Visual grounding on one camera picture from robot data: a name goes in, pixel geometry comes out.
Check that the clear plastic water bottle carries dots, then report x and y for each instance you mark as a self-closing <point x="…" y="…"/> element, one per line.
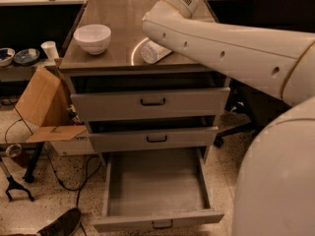
<point x="152" y="52"/>

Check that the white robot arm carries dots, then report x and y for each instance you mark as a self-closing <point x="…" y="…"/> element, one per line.
<point x="275" y="191"/>

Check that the grey drawer cabinet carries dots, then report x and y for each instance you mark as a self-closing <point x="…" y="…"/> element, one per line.
<point x="121" y="68"/>

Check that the grey top drawer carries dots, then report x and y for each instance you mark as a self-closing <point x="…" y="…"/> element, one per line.
<point x="132" y="105"/>

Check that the grey bottom drawer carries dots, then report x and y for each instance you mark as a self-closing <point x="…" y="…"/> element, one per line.
<point x="156" y="189"/>

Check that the white box with print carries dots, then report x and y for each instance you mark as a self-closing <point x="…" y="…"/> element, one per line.
<point x="79" y="145"/>

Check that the white ceramic bowl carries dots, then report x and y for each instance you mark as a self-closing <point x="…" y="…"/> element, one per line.
<point x="93" y="39"/>

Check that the brown cardboard box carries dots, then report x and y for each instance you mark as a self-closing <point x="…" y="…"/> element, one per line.
<point x="44" y="103"/>

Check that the white paper cup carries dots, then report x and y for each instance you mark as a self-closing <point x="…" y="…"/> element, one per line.
<point x="49" y="48"/>

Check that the blue patterned dish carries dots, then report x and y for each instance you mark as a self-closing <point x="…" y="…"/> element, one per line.
<point x="27" y="57"/>

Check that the black shoe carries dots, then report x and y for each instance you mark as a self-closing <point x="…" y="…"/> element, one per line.
<point x="64" y="225"/>

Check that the blue white small bowl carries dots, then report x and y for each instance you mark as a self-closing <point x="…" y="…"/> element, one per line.
<point x="6" y="56"/>

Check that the black metal stand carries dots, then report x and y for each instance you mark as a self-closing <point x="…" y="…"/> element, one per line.
<point x="13" y="184"/>

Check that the black office chair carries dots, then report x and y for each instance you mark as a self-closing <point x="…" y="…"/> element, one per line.
<point x="296" y="15"/>

